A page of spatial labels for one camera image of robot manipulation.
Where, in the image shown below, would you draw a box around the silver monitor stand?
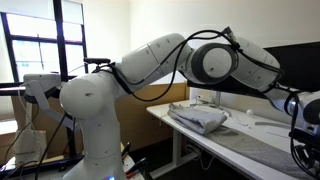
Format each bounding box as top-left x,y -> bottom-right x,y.
254,120 -> 293,130
214,91 -> 224,110

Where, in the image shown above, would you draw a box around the thin white cable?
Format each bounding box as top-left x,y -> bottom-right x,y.
229,109 -> 252,129

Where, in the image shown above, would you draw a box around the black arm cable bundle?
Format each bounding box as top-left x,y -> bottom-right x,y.
3,29 -> 231,180

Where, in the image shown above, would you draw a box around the white desk leg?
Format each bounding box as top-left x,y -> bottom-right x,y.
149,128 -> 198,180

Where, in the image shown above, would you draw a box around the black window frame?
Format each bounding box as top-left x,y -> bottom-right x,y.
0,0 -> 88,88

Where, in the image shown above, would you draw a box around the red black pliers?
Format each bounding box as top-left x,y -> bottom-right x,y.
120,142 -> 148,180

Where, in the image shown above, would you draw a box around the white bag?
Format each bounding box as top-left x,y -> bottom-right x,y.
13,129 -> 48,165

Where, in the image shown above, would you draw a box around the tan wooden partition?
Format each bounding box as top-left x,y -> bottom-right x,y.
114,81 -> 190,153

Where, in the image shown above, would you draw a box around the black computer monitor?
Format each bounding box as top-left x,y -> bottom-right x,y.
187,78 -> 268,99
263,41 -> 320,93

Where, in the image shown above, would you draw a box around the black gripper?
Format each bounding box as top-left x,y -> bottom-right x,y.
294,143 -> 320,168

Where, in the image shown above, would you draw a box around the black vertical pole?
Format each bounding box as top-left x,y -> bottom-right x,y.
64,113 -> 78,158

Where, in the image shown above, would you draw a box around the white cables under desk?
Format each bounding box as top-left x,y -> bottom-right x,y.
184,142 -> 215,172

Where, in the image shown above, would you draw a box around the small white box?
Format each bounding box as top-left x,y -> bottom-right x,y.
195,94 -> 214,104

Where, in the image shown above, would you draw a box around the grey towel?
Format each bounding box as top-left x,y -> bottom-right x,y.
167,103 -> 316,180

